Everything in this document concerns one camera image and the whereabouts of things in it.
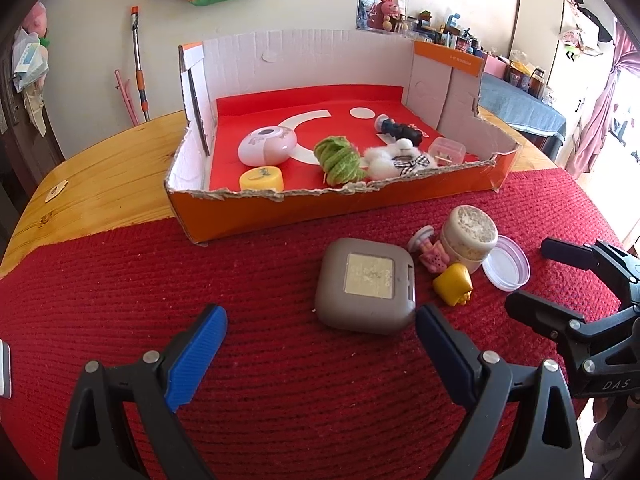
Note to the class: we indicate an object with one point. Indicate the pink pig plush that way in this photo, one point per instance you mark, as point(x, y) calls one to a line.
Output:
point(36, 21)

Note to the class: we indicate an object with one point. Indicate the grey square case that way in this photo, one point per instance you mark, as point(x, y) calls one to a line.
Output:
point(366, 287)

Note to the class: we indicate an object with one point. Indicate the white round cream jar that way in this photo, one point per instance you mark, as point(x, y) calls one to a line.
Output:
point(468, 236)

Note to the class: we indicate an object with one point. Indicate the pink figurine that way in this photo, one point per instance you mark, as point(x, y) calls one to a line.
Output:
point(430, 252)

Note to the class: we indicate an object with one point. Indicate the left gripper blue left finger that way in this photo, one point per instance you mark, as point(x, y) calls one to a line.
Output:
point(190, 353)

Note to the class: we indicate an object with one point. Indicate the orange white cardboard box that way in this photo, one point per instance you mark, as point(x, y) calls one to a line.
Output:
point(440, 85)

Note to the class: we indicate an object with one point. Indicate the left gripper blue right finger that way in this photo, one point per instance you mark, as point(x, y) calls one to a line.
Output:
point(452, 353)

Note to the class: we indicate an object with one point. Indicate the white fluffy star hairclip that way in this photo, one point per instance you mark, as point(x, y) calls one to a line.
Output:
point(396, 160)

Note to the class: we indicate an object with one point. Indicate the black mouse figurine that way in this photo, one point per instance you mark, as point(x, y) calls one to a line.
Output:
point(397, 130)

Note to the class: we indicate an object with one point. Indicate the blue covered side table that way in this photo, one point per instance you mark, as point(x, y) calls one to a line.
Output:
point(540, 123)

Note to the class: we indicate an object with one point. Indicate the pink My Melody case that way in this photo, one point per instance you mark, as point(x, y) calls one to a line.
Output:
point(267, 146)

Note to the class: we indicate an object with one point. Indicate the red knitted table mat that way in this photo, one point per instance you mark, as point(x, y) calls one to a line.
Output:
point(286, 397)

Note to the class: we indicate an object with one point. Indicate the pink hanger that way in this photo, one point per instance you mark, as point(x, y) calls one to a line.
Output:
point(123, 86)

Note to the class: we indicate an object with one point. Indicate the pink rabbit plush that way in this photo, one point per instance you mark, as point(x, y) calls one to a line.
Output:
point(384, 15)

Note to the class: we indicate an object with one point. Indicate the pink curtain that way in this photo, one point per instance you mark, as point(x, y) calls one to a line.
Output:
point(592, 136)

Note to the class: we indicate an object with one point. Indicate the clear round lid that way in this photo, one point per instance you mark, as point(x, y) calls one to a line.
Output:
point(507, 266)

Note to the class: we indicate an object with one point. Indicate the small beige tag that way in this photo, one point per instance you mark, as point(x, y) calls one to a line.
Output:
point(56, 191)

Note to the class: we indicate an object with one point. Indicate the white wardrobe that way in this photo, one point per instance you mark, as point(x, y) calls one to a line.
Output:
point(571, 41)

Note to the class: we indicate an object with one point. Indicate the small clear plastic box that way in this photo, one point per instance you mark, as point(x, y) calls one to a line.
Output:
point(447, 152)

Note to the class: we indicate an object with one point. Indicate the yellow duck figurine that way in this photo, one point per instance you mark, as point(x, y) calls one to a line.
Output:
point(454, 286)

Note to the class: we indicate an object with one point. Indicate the dark wooden door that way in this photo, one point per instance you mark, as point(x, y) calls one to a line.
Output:
point(26, 155)

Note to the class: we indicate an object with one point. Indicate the white square charger device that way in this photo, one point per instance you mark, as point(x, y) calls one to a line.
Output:
point(5, 370)

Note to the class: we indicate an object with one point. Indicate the orange silver mop handle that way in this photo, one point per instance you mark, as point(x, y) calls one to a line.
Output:
point(134, 15)

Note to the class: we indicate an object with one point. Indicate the pink storage box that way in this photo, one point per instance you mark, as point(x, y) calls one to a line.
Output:
point(495, 66)

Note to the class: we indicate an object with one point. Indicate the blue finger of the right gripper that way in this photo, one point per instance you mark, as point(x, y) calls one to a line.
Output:
point(577, 256)
point(544, 317)

